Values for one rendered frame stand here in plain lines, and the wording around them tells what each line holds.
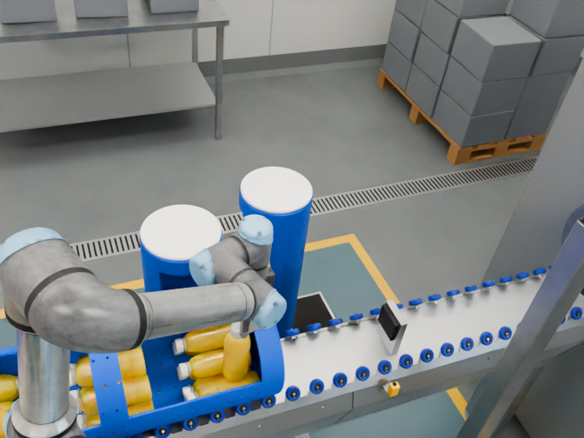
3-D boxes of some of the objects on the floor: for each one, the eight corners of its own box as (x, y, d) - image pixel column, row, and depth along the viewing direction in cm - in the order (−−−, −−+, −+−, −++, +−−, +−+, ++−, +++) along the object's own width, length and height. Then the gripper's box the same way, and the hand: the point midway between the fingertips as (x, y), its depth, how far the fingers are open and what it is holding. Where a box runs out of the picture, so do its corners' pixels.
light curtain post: (421, 545, 236) (619, 232, 124) (408, 550, 234) (596, 237, 122) (414, 530, 240) (598, 214, 128) (401, 534, 239) (576, 218, 126)
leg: (495, 446, 271) (547, 366, 230) (485, 449, 270) (535, 369, 228) (487, 434, 275) (538, 354, 234) (477, 438, 273) (526, 357, 232)
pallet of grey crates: (540, 149, 461) (608, -4, 382) (453, 165, 434) (508, 4, 355) (454, 74, 541) (496, -65, 462) (376, 83, 514) (407, -63, 435)
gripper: (281, 286, 135) (272, 342, 149) (264, 251, 143) (258, 308, 157) (244, 294, 132) (239, 351, 147) (229, 257, 140) (226, 315, 154)
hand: (238, 328), depth 150 cm, fingers closed on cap, 4 cm apart
